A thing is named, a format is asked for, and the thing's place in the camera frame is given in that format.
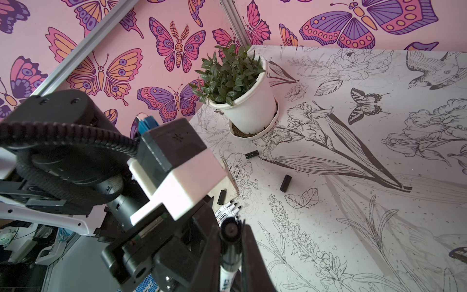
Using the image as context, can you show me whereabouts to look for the white marker pen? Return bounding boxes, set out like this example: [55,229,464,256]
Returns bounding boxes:
[215,201,237,222]
[219,217,242,292]
[220,206,242,222]
[215,203,240,225]

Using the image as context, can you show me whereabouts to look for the black pen cap near pot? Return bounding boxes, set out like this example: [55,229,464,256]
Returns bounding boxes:
[245,150,259,159]

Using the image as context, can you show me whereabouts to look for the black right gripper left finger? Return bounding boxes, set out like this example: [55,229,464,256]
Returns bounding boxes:
[186,215,221,292]

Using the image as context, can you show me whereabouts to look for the white plant pot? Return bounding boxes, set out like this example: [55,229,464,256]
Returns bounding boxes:
[208,56,277,135]

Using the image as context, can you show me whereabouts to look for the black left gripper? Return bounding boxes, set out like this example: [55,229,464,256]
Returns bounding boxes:
[101,195,216,292]

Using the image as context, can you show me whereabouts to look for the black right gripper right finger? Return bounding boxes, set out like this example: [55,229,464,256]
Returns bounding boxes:
[241,224,276,292]

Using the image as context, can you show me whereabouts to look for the black pen cap centre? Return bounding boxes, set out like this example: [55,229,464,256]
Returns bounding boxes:
[280,175,292,193]

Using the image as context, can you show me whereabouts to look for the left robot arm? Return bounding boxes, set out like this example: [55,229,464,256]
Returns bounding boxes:
[1,90,225,292]

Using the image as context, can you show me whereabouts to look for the blue dotted glove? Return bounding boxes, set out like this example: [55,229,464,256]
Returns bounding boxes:
[134,275,159,292]

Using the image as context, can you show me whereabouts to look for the white pot saucer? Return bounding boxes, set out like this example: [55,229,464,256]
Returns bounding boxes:
[229,98,280,140]

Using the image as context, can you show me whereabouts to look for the green potted plant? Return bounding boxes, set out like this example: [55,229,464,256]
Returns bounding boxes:
[190,45,266,107]

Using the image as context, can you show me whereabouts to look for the black pen cap on glove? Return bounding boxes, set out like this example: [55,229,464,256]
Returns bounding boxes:
[216,189,227,206]

